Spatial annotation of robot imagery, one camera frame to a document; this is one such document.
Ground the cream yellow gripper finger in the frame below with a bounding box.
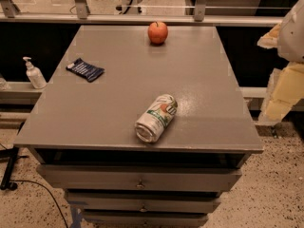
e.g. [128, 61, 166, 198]
[257, 22, 304, 125]

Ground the blue rxbar blueberry wrapper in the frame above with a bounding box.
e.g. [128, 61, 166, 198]
[66, 58, 105, 83]

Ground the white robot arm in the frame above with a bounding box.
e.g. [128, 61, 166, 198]
[257, 0, 304, 125]

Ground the red apple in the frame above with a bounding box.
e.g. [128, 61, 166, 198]
[148, 21, 168, 45]

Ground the white green soda can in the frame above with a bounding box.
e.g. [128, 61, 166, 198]
[135, 94, 178, 143]

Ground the grey drawer cabinet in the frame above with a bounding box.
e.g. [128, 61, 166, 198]
[15, 26, 262, 228]

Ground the metal railing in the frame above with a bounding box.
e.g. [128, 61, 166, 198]
[0, 0, 283, 27]

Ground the middle grey drawer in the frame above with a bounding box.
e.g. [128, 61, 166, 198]
[65, 191, 220, 213]

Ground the grey drawer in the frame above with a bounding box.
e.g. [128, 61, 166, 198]
[37, 164, 241, 192]
[82, 210, 208, 227]
[65, 191, 220, 213]

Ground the bottom grey drawer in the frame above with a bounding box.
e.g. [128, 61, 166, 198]
[82, 210, 208, 227]

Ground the top grey drawer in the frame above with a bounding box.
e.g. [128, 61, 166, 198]
[37, 164, 241, 192]

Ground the white pump soap bottle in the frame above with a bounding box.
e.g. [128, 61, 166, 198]
[23, 56, 47, 89]

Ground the black stand leg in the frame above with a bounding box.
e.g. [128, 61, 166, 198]
[0, 147, 19, 191]

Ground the black floor cable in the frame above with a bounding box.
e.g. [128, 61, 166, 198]
[9, 179, 70, 228]

